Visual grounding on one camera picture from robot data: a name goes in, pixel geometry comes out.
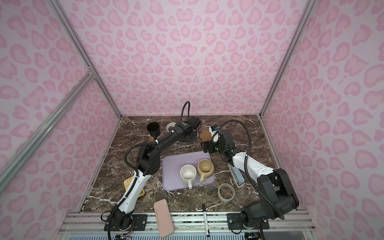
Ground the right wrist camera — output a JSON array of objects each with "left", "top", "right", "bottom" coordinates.
[{"left": 209, "top": 125, "right": 219, "bottom": 136}]

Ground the diagonal aluminium frame bar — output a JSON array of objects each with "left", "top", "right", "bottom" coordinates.
[{"left": 1, "top": 71, "right": 95, "bottom": 193}]

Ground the pink eraser case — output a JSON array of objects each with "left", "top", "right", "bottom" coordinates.
[{"left": 154, "top": 199, "right": 174, "bottom": 238}]

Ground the black mug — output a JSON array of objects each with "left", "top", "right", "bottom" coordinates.
[{"left": 147, "top": 122, "right": 161, "bottom": 139}]

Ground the white speckled mug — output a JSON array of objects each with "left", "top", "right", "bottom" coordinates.
[{"left": 180, "top": 165, "right": 197, "bottom": 190}]

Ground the cork paw-shaped coaster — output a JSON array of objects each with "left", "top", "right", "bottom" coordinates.
[{"left": 199, "top": 130, "right": 212, "bottom": 142}]

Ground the lavender plastic tray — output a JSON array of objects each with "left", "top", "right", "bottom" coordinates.
[{"left": 162, "top": 151, "right": 215, "bottom": 192}]

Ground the light blue mug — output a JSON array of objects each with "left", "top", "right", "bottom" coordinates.
[{"left": 166, "top": 122, "right": 176, "bottom": 132}]

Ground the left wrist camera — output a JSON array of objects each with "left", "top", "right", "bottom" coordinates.
[{"left": 187, "top": 117, "right": 201, "bottom": 131}]

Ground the woven rattan coaster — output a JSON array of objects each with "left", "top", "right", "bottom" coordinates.
[{"left": 149, "top": 135, "right": 163, "bottom": 142}]

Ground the black marker pen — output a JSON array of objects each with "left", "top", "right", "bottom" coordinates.
[{"left": 202, "top": 204, "right": 211, "bottom": 238}]

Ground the clear tape roll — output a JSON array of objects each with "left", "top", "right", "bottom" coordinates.
[{"left": 218, "top": 183, "right": 236, "bottom": 203}]

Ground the yellow calculator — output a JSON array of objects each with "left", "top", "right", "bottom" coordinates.
[{"left": 123, "top": 177, "right": 145, "bottom": 198}]

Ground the teal stapler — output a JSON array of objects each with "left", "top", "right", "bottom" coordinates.
[{"left": 228, "top": 164, "right": 245, "bottom": 188}]

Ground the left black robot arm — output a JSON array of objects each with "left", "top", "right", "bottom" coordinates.
[{"left": 104, "top": 117, "right": 201, "bottom": 233}]

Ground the left black corrugated cable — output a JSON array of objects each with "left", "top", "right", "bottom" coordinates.
[{"left": 179, "top": 101, "right": 192, "bottom": 123}]

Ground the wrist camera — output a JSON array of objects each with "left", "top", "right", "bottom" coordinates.
[
  {"left": 209, "top": 125, "right": 219, "bottom": 136},
  {"left": 187, "top": 117, "right": 201, "bottom": 131}
]

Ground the tan ceramic mug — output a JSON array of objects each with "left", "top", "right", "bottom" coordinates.
[{"left": 197, "top": 160, "right": 214, "bottom": 184}]

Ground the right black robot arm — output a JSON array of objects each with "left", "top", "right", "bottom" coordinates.
[{"left": 200, "top": 130, "right": 300, "bottom": 228}]

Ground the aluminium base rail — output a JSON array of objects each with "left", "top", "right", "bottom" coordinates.
[{"left": 56, "top": 211, "right": 319, "bottom": 240}]

